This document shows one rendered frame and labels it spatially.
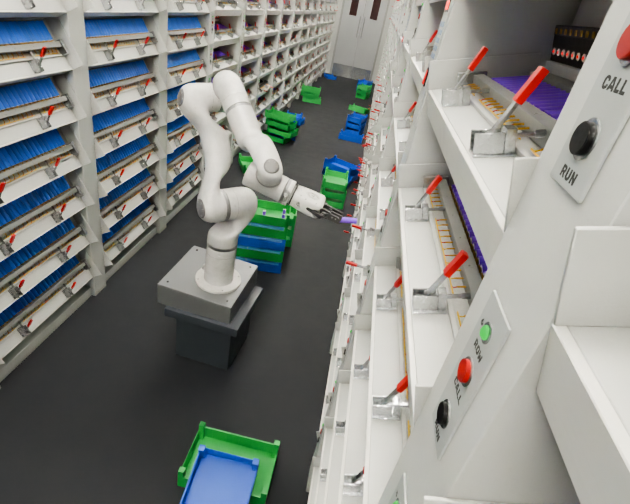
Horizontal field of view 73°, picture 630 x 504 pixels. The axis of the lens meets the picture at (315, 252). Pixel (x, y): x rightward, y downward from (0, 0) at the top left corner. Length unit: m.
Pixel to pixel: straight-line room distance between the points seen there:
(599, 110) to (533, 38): 0.67
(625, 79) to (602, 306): 0.10
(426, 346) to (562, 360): 0.29
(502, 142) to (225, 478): 1.38
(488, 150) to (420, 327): 0.21
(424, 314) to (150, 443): 1.39
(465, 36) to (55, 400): 1.78
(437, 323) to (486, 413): 0.26
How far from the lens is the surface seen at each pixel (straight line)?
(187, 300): 1.80
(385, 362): 0.76
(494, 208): 0.34
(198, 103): 1.61
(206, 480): 1.61
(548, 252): 0.25
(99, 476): 1.74
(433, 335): 0.51
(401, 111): 1.60
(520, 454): 0.30
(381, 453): 0.64
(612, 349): 0.23
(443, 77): 0.88
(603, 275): 0.22
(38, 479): 1.78
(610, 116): 0.24
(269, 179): 1.29
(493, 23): 0.89
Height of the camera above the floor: 1.46
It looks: 30 degrees down
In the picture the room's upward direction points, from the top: 12 degrees clockwise
